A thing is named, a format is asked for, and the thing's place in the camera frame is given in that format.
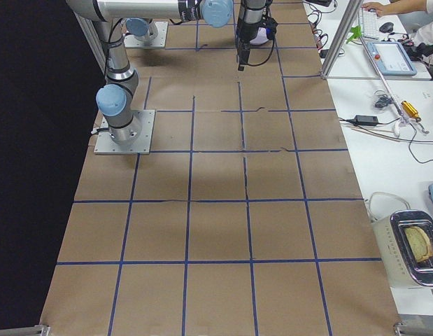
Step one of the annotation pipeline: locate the teach pendant tablet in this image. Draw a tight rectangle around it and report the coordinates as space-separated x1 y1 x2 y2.
365 41 417 76

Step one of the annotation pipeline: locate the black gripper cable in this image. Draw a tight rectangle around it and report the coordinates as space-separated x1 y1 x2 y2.
246 13 278 67

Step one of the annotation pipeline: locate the bread slice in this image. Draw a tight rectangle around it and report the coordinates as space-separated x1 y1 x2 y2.
404 226 433 263

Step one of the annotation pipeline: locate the green reacher grabber tool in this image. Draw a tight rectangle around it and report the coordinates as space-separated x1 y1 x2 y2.
347 25 429 134

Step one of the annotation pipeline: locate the black power adapter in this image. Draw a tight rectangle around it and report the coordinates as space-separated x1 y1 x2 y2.
353 115 379 127

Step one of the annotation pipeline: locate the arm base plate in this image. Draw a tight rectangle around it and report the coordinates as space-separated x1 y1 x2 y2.
125 18 168 49
94 110 156 155

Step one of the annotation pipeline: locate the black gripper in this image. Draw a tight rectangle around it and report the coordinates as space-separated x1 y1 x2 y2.
236 33 253 71

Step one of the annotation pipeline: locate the black mouse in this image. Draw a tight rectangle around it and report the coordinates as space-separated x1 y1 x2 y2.
378 22 394 34

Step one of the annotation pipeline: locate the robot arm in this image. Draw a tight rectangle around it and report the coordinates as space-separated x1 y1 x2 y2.
93 21 141 144
67 1 277 71

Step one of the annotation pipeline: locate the person hand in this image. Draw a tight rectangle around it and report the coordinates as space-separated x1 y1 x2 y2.
361 1 389 17

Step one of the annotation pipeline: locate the lavender plate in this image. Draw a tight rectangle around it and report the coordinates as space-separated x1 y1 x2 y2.
250 27 270 46

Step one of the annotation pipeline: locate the white keyboard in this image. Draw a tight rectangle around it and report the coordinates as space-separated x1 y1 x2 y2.
357 8 380 40

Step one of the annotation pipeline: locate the white toaster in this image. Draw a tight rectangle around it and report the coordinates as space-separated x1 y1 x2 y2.
371 209 433 290

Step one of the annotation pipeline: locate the aluminium frame post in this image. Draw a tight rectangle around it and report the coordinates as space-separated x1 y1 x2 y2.
320 0 362 79

